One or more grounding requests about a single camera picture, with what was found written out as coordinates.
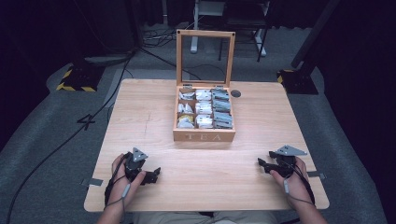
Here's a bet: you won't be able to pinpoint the black slanted stand pole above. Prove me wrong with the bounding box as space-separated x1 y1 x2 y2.
290 0 343 70

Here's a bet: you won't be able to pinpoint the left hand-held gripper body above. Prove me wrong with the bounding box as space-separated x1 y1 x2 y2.
123 147 149 183

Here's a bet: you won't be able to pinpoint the person's beige trousers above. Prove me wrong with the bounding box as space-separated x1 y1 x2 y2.
132 210 278 224

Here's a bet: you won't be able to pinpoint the person's left hand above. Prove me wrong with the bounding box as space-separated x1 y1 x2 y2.
110 152 147 209

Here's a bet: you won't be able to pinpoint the grey tape strip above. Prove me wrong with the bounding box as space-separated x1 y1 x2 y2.
305 170 327 180
81 177 105 188

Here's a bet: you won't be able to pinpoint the long black floor cable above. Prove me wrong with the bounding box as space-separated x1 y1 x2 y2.
5 50 136 224

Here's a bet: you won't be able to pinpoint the left hand-held gripper cable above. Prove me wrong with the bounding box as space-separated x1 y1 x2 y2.
104 153 133 218

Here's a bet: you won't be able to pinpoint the right hand-held gripper cable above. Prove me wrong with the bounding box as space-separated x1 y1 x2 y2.
280 161 317 207

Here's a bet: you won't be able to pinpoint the white desk frame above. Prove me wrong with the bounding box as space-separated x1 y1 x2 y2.
190 0 269 58

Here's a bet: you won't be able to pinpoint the bundle of floor cables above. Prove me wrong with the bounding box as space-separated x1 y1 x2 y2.
142 26 177 49

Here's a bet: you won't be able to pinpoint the wooden tea box with lid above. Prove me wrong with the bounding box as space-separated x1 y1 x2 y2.
173 29 236 143

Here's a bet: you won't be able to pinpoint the row of grey tea packets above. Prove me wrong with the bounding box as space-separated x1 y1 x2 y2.
211 88 234 130

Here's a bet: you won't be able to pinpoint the hazard-striped black stand base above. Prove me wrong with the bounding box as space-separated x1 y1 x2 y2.
56 63 106 93
276 68 319 95

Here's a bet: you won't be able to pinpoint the person's right hand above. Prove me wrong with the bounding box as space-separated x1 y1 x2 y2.
269 156 314 210

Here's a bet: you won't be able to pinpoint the hand-held gripper cable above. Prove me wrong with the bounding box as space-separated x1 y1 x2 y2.
280 161 317 207
104 153 133 218

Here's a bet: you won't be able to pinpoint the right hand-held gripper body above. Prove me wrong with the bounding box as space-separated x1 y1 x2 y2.
270 144 308 179

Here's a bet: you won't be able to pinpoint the row of white tea packets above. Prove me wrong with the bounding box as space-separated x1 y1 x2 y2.
194 89 215 130

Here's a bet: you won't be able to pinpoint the thin black floor cable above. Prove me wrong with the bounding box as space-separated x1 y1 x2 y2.
136 46 203 81

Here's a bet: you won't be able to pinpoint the white and yellow tea bags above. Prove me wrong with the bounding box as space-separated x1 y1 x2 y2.
177 91 197 129

